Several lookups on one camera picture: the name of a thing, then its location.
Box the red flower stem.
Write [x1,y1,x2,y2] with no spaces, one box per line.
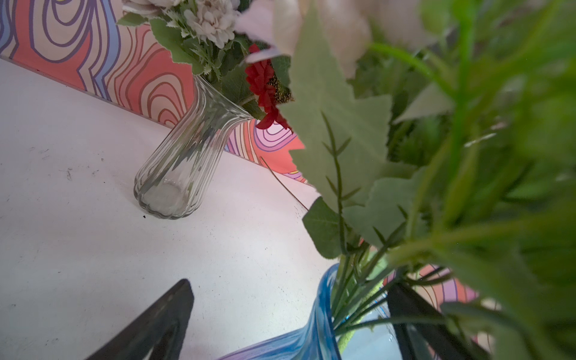
[244,59,293,131]

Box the thin loose stem on table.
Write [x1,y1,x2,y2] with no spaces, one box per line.
[259,156,311,212]

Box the clear ribbed glass vase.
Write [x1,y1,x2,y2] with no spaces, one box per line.
[133,76,252,220]

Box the blue purple glass vase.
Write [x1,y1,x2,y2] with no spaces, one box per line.
[217,262,404,360]

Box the white green flower bunch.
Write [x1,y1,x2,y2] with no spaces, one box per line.
[236,1,575,359]

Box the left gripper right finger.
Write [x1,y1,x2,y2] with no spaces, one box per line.
[387,283,491,359]

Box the white purple mixed bouquet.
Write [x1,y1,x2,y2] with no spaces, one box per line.
[117,0,251,89]

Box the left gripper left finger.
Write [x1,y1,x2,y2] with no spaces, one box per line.
[89,278,194,359]

